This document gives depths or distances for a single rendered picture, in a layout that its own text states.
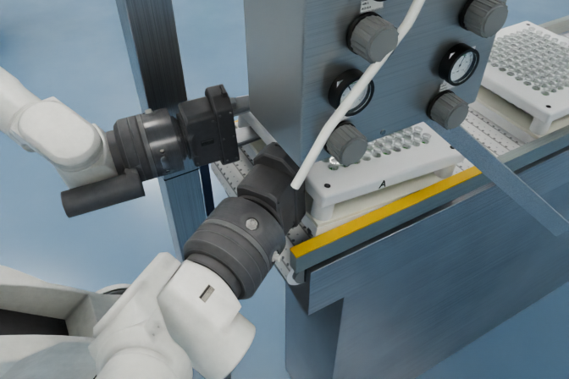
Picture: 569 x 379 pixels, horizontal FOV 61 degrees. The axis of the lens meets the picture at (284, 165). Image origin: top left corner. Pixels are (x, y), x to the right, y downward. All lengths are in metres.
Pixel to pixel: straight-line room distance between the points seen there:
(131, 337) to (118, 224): 1.45
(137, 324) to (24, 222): 1.59
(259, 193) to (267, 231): 0.05
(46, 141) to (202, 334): 0.31
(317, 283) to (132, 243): 1.17
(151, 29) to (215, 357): 0.41
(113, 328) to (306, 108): 0.23
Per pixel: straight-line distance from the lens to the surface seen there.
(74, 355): 0.75
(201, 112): 0.64
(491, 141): 0.88
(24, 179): 2.16
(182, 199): 0.85
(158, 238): 1.75
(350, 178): 0.60
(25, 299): 0.78
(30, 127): 0.66
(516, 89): 0.89
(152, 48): 0.68
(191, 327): 0.46
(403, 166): 0.65
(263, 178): 0.53
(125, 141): 0.63
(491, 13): 0.45
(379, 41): 0.37
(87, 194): 0.64
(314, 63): 0.38
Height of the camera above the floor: 1.30
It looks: 41 degrees down
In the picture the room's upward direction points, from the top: straight up
